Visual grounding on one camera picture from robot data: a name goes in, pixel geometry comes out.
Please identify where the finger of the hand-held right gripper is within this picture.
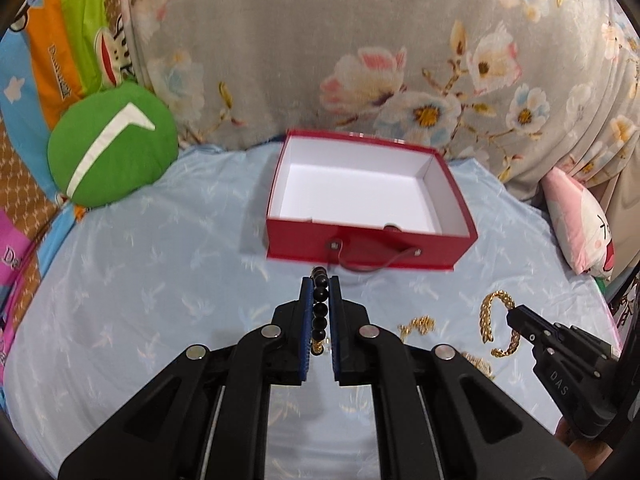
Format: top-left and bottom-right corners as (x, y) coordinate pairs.
(515, 304), (559, 337)
(506, 312), (549, 349)

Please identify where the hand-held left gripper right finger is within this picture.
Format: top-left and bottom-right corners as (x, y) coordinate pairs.
(329, 276), (587, 480)

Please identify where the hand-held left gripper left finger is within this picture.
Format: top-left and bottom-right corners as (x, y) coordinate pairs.
(57, 276), (316, 480)

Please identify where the black bead bracelet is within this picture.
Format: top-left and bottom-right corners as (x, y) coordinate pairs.
(310, 267), (334, 357)

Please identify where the thick gold chain bracelet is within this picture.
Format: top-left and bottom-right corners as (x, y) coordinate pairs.
(480, 291), (521, 359)

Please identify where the thin gold necklace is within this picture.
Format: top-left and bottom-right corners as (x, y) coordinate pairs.
(397, 315), (496, 380)

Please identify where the red gift box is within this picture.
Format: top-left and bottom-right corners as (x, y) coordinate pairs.
(265, 129), (478, 274)

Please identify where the pink cartoon pillow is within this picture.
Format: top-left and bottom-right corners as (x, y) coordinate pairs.
(542, 167), (619, 281)

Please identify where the light blue bedsheet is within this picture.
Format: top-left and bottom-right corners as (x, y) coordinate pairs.
(7, 142), (621, 480)

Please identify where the green round pillow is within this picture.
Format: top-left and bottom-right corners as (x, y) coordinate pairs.
(47, 82), (180, 208)

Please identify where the grey floral quilt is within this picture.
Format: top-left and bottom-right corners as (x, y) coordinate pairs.
(120, 0), (640, 202)

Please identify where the colourful cartoon printed blanket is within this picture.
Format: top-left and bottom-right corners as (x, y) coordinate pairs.
(0, 0), (138, 391)

